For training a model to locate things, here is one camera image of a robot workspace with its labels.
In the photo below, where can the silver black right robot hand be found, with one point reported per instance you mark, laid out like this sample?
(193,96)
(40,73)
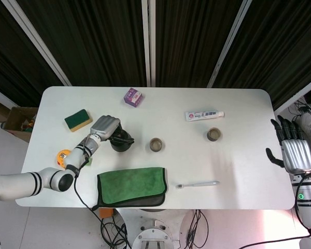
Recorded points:
(296,155)

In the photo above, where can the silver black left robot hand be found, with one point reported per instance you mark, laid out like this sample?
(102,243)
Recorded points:
(105,128)

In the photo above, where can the black teapot with lid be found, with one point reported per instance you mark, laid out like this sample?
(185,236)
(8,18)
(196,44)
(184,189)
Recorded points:
(121,147)

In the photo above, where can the small brown cup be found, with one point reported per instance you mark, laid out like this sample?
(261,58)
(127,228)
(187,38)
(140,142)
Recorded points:
(213,135)
(155,145)

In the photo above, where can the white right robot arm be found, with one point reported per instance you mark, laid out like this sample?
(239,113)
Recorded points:
(309,205)

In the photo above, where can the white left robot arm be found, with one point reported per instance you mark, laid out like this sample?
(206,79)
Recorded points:
(28,182)

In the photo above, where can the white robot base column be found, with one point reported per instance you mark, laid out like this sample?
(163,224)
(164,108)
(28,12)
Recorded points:
(155,233)

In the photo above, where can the green yellow scouring sponge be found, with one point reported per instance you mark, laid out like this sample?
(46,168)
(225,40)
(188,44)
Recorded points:
(77,119)

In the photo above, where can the white background machine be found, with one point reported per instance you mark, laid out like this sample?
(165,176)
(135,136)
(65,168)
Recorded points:
(308,124)

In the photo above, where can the green foam cube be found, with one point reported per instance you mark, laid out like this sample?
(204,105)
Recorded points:
(90,162)

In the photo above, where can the small purple carton box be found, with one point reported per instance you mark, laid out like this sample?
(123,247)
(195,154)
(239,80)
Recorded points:
(133,98)

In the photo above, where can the yellow tape measure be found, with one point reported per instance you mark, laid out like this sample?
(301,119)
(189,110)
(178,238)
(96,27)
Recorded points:
(62,155)

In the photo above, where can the green grey microfibre towel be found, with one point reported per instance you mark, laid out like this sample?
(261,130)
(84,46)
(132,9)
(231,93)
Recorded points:
(132,184)

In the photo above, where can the small orange block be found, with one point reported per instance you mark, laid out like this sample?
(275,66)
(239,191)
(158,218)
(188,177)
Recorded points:
(105,213)

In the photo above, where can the black pleated curtain panel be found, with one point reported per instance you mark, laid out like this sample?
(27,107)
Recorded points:
(93,41)
(280,46)
(13,59)
(191,41)

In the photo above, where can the brown cardboard box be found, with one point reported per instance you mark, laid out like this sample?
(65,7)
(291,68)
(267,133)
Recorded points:
(14,122)

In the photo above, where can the pale grey toothbrush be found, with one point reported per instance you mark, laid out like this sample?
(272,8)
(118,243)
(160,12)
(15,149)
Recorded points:
(202,183)

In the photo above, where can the white toothpaste tube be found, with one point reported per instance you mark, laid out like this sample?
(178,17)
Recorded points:
(204,115)

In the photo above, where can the white slanted frame post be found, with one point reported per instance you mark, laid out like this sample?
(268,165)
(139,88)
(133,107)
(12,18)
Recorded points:
(298,94)
(228,44)
(41,44)

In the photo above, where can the white upright frame post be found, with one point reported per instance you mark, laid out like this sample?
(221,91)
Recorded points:
(152,41)
(145,41)

